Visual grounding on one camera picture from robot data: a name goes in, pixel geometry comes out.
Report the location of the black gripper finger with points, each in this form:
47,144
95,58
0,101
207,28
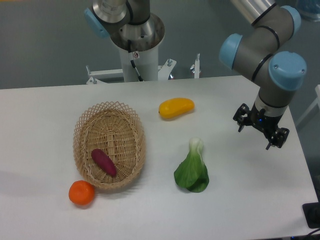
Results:
242,117
276,137

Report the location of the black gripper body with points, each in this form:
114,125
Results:
264,118

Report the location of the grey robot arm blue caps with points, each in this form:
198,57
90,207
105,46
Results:
137,33

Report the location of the yellow mango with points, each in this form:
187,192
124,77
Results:
175,107

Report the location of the green bok choy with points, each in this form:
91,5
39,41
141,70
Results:
192,173

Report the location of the black device at table edge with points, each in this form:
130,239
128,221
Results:
312,214

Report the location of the blue object top right corner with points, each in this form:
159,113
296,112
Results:
309,9

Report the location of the woven wicker basket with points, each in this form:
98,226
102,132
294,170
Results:
116,129

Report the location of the purple sweet potato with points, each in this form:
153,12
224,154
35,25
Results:
104,162

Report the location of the orange tangerine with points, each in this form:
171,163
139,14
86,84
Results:
81,193

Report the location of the white frame at right edge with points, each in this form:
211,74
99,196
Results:
311,111

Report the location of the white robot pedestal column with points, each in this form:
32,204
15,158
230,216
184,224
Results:
144,63

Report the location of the white pedestal base frame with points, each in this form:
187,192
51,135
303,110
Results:
164,72

